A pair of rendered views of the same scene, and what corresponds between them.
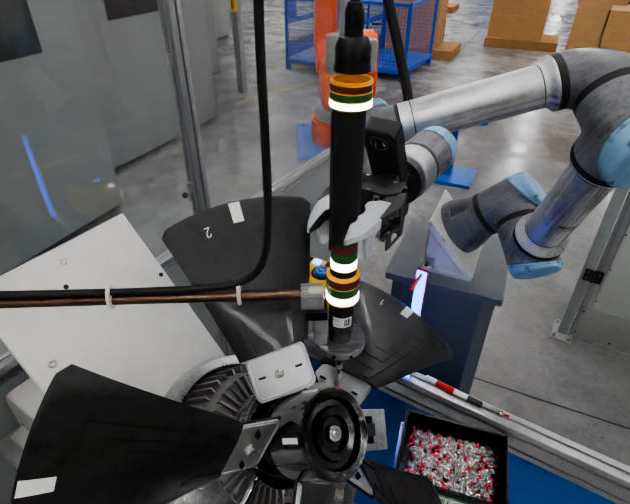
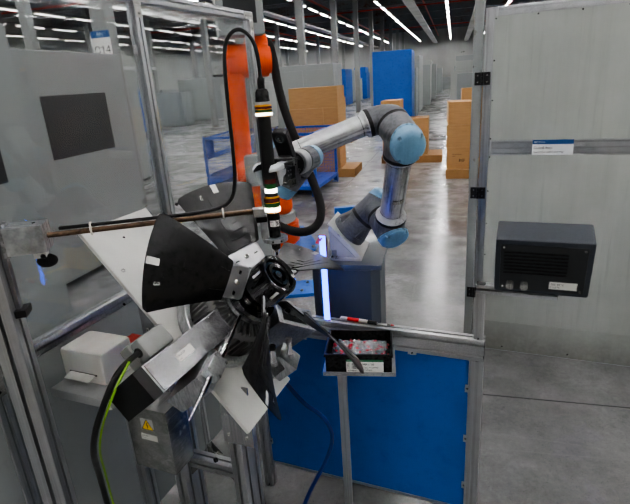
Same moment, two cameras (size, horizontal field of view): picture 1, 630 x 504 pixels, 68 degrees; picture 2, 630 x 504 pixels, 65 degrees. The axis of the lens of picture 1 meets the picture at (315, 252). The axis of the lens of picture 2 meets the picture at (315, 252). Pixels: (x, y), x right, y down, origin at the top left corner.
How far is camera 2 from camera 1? 0.87 m
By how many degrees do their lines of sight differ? 18
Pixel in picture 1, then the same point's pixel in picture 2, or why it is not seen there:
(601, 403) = (501, 386)
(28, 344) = (110, 259)
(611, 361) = (505, 359)
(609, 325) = (496, 330)
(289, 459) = (257, 284)
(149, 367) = not seen: hidden behind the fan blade
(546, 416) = not seen: hidden behind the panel
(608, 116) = (389, 130)
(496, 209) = (366, 210)
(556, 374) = not seen: hidden behind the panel
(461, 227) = (348, 226)
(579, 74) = (375, 116)
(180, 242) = (187, 203)
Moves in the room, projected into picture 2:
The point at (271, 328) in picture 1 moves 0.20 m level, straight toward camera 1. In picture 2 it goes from (239, 237) to (253, 258)
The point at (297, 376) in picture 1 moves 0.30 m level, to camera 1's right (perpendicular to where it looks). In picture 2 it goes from (256, 257) to (361, 244)
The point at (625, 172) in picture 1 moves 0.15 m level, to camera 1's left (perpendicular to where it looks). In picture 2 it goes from (403, 154) to (357, 158)
